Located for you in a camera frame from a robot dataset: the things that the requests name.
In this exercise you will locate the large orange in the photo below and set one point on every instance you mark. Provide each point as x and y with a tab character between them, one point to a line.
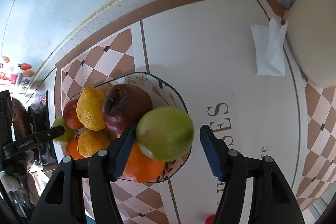
140	168

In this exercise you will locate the dark orange front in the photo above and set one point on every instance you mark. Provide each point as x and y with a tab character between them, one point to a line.
70	115

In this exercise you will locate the green apple front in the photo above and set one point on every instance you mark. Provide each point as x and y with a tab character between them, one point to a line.
165	133

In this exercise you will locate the black wok pan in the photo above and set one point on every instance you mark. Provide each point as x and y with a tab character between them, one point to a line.
20	119

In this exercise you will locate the orange middle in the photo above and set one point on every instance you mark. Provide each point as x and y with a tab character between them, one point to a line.
71	149

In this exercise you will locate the black gas stove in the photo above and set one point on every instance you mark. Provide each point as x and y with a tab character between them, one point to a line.
39	119

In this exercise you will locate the yellow lemon on mat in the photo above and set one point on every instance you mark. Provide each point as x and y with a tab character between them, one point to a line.
90	142

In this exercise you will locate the small red tomato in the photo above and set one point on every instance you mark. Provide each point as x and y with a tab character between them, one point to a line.
210	219

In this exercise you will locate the yellow lemon on plate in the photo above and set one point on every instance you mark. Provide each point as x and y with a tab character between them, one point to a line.
89	109

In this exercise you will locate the red apple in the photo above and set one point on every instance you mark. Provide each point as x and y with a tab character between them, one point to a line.
124	105

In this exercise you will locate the checkered brown table mat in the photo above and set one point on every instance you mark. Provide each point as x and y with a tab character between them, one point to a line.
205	50

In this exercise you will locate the white folded tissue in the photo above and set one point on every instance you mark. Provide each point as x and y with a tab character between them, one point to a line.
269	42

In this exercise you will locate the cream utensil holder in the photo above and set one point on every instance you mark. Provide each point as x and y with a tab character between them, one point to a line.
311	34

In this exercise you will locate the colourful wall stickers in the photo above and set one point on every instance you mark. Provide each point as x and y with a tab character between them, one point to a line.
15	77

